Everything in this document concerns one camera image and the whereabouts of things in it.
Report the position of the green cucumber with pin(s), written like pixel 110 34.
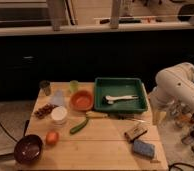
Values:
pixel 78 127

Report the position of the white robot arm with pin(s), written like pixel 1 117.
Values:
pixel 174 83

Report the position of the white round container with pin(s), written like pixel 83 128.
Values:
pixel 59 115

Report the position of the yellow handled knife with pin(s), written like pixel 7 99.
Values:
pixel 99 115

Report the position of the dark metal cup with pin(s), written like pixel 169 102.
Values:
pixel 45 86

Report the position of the orange bowl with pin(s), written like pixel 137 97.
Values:
pixel 81 100

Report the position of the brown wooden block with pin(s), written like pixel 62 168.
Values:
pixel 135 132

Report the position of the orange tomato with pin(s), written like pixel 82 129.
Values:
pixel 52 138

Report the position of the clear plastic cup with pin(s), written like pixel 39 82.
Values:
pixel 57 98

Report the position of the bunch of dark grapes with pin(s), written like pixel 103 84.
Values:
pixel 44 111

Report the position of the spice jar rack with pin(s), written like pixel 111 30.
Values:
pixel 181 126

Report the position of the green plastic tray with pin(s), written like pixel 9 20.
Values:
pixel 119 87

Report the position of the blue sponge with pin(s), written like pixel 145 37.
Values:
pixel 143 148

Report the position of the green plastic cup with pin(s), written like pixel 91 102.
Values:
pixel 73 86

